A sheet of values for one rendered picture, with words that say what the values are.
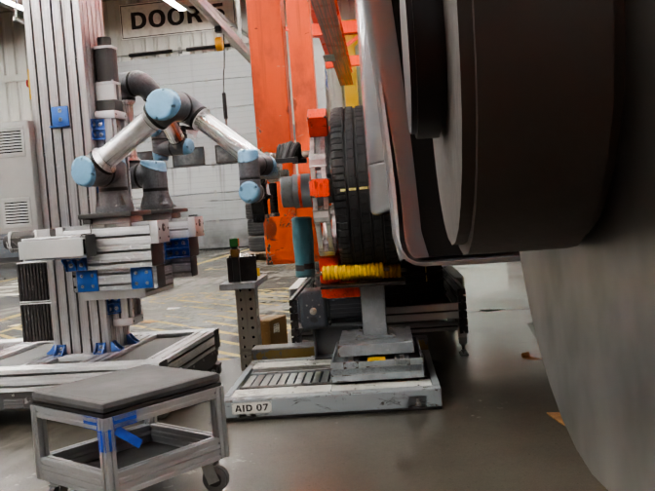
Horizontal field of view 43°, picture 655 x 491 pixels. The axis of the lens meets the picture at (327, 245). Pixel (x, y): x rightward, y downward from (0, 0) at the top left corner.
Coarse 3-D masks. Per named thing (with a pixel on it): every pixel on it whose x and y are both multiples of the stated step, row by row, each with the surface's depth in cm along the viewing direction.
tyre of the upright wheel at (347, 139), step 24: (336, 120) 326; (360, 120) 325; (336, 144) 318; (360, 144) 318; (336, 168) 316; (360, 168) 315; (336, 192) 316; (360, 192) 315; (336, 216) 318; (360, 216) 318; (384, 216) 317; (360, 240) 323; (384, 240) 324
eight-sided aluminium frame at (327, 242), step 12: (312, 144) 327; (324, 144) 326; (312, 156) 322; (324, 156) 322; (312, 168) 321; (324, 168) 321; (324, 204) 322; (324, 216) 322; (324, 228) 365; (324, 240) 361; (336, 240) 361; (324, 252) 338
